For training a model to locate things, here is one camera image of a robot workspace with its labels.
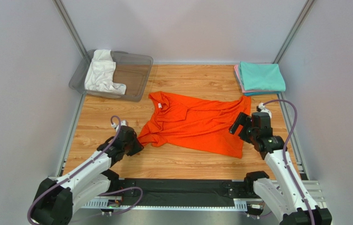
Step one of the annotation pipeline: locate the orange t shirt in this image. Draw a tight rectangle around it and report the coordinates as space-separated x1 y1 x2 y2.
138 91 251 158

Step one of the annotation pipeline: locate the white t shirt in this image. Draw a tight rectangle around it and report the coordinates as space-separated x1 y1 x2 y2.
84 49 127 95

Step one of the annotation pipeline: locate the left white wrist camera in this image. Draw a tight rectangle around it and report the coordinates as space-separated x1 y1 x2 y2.
111 120 128 131

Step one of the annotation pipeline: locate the dark teal folded t shirt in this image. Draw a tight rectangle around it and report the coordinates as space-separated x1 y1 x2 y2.
244 91 280 97

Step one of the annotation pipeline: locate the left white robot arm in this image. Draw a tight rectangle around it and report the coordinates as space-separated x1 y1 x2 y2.
27 125 143 225

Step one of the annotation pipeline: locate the purple cable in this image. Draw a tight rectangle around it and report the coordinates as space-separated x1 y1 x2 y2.
27 115 143 225
262 99 315 225

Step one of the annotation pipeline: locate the aluminium frame rail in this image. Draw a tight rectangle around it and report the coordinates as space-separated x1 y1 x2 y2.
31 176 333 225

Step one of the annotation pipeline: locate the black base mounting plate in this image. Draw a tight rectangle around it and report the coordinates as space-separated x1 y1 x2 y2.
108 178 258 207

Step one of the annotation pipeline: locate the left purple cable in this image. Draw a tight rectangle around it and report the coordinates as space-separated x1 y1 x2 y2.
27 115 143 225

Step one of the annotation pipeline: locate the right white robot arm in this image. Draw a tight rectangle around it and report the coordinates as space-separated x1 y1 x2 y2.
229 112 332 225

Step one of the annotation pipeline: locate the clear plastic bin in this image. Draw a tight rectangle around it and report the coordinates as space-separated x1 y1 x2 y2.
69 50 153 102

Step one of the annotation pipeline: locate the left corner aluminium post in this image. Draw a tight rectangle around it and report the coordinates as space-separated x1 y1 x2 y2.
53 0 89 57

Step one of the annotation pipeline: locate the right corner aluminium post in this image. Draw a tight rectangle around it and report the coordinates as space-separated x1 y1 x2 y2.
273 0 316 64

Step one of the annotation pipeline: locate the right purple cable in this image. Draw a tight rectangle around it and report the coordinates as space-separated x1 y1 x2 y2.
262 99 315 225

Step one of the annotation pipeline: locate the pink folded t shirt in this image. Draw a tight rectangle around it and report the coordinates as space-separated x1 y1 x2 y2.
234 65 276 94

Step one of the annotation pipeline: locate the corner aluminium post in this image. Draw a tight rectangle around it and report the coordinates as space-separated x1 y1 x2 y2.
273 0 316 64
53 0 89 57

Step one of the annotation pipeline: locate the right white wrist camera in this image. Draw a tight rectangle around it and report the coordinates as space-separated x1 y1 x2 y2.
256 103 272 118

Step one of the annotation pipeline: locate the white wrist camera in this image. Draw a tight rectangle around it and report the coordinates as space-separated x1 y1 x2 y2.
111 120 128 131
256 103 272 118

